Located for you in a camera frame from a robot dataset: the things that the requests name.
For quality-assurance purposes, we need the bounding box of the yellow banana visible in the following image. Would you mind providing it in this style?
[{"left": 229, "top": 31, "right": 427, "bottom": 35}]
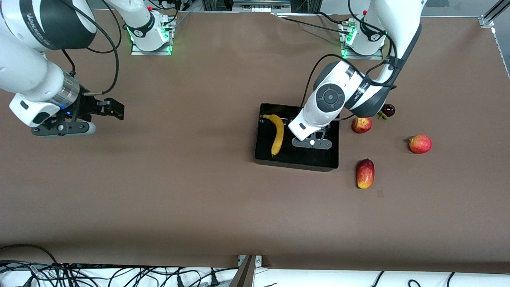
[{"left": 262, "top": 114, "right": 285, "bottom": 157}]

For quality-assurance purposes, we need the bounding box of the black rectangular plastic box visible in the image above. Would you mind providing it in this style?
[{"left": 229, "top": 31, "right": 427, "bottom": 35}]
[{"left": 254, "top": 103, "right": 340, "bottom": 173}]

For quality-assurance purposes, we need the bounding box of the small red yellow apple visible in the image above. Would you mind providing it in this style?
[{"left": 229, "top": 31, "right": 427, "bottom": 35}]
[{"left": 351, "top": 117, "right": 373, "bottom": 134}]

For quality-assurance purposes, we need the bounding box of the red yellow mango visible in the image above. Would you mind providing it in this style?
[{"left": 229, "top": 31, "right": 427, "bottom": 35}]
[{"left": 356, "top": 158, "right": 375, "bottom": 189}]

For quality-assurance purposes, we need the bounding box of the brown table cover sheet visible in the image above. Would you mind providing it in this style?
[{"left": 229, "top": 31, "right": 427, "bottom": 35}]
[{"left": 0, "top": 10, "right": 510, "bottom": 275}]

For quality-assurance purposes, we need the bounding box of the dark purple mangosteen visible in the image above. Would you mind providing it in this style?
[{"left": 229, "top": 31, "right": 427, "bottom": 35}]
[{"left": 377, "top": 103, "right": 396, "bottom": 120}]

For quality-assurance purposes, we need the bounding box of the red round apple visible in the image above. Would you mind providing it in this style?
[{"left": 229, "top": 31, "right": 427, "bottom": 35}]
[{"left": 408, "top": 134, "right": 433, "bottom": 154}]

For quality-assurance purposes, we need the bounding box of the silver device with white connectors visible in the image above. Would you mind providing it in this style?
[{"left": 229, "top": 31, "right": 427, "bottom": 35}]
[{"left": 232, "top": 0, "right": 292, "bottom": 14}]

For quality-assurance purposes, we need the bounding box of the white lower panel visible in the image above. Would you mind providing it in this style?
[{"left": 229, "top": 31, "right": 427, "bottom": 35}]
[{"left": 0, "top": 265, "right": 510, "bottom": 287}]

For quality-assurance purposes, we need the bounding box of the aluminium profile bar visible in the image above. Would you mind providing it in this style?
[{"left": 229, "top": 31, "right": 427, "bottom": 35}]
[{"left": 229, "top": 255, "right": 257, "bottom": 287}]

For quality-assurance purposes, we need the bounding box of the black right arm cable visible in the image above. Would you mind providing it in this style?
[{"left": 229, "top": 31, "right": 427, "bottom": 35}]
[{"left": 60, "top": 0, "right": 120, "bottom": 97}]

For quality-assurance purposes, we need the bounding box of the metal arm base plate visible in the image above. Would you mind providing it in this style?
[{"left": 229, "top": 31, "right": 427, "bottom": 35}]
[
  {"left": 130, "top": 12, "right": 174, "bottom": 56},
  {"left": 341, "top": 19, "right": 384, "bottom": 61}
]

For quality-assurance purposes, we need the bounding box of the black cable on table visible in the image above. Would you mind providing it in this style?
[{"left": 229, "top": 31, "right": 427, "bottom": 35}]
[
  {"left": 276, "top": 16, "right": 348, "bottom": 35},
  {"left": 314, "top": 11, "right": 346, "bottom": 25}
]

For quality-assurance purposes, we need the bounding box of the black looping cable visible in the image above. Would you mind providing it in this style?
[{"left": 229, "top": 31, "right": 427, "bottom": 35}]
[{"left": 0, "top": 244, "right": 60, "bottom": 266}]

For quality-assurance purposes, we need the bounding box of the small metal bracket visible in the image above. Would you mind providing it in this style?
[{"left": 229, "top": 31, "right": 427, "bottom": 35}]
[{"left": 237, "top": 255, "right": 263, "bottom": 267}]

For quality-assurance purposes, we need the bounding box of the black tangled cable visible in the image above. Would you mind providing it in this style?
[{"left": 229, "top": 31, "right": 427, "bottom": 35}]
[
  {"left": 92, "top": 266, "right": 188, "bottom": 287},
  {"left": 0, "top": 260, "right": 96, "bottom": 287},
  {"left": 175, "top": 267, "right": 239, "bottom": 287}
]

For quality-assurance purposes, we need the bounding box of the aluminium frame corner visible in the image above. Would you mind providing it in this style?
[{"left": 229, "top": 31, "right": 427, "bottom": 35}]
[{"left": 479, "top": 0, "right": 510, "bottom": 78}]

